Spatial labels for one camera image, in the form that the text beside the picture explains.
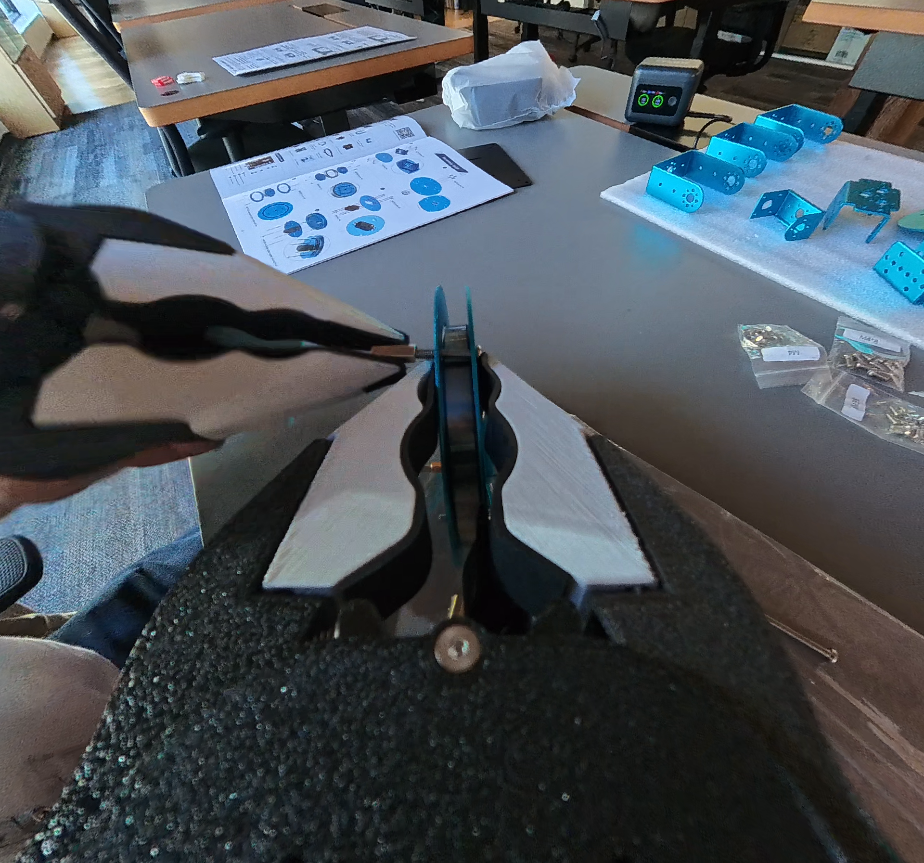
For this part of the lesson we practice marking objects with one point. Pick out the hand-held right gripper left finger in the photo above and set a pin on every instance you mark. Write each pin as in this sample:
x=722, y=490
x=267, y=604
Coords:
x=346, y=509

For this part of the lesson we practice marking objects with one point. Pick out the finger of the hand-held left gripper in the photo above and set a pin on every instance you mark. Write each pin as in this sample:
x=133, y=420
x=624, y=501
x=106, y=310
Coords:
x=216, y=278
x=180, y=390

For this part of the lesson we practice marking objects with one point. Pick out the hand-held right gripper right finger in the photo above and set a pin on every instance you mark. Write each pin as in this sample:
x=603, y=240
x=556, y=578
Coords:
x=570, y=509

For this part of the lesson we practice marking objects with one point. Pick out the blue round turntable base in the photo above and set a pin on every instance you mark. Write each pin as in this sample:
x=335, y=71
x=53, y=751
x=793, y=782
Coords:
x=455, y=401

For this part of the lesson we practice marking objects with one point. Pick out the brass standoff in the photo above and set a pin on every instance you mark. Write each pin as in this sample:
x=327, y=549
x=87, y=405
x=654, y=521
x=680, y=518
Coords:
x=453, y=607
x=393, y=352

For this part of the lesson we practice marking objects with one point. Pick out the person's left hand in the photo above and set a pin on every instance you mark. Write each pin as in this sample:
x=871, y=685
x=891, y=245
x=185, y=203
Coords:
x=72, y=484

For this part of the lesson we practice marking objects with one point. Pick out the light wooden cabinet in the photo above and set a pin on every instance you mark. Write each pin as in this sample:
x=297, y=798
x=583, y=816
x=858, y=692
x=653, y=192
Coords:
x=29, y=90

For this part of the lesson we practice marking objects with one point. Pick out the printed paper sheet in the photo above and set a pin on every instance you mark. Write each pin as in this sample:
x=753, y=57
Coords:
x=310, y=51

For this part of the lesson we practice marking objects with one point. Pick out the pile of small screw bags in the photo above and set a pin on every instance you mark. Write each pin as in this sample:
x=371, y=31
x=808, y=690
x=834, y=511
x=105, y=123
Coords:
x=776, y=343

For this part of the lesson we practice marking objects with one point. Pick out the long silver bolt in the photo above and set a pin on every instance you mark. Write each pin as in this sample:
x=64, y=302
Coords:
x=805, y=643

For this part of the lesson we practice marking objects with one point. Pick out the open instruction booklet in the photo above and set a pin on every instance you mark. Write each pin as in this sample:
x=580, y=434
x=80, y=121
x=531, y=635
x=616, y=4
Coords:
x=476, y=191

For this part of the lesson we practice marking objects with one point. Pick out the white foam sheet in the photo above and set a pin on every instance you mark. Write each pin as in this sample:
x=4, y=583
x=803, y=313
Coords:
x=722, y=242

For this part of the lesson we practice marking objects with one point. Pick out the black flat plate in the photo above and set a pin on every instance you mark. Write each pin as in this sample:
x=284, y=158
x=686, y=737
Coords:
x=505, y=166

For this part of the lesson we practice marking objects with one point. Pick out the white wrapped grey bundle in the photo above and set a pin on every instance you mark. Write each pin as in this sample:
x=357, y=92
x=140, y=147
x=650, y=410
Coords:
x=505, y=90

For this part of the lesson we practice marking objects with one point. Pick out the blue oval metal plate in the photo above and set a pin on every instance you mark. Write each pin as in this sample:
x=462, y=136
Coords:
x=915, y=222

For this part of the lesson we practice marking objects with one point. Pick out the dark device with green display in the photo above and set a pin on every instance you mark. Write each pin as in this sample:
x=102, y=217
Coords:
x=671, y=69

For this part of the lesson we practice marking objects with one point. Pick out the stack of cardboard boxes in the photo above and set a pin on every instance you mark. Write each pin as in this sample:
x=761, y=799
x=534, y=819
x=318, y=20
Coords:
x=852, y=43

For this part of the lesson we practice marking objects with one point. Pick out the blue U-shaped servo bracket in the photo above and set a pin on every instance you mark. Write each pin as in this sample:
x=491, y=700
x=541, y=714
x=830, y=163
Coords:
x=751, y=141
x=686, y=173
x=801, y=119

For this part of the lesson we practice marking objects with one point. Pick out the small blue angle bracket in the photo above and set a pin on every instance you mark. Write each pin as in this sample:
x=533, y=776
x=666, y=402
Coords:
x=783, y=207

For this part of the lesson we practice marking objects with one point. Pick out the wide blue perforated bracket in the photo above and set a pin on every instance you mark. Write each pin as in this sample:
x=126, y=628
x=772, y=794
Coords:
x=902, y=271

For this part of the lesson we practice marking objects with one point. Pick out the teal multi-hole metal bracket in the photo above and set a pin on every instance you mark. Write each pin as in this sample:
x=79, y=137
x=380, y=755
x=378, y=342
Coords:
x=866, y=199

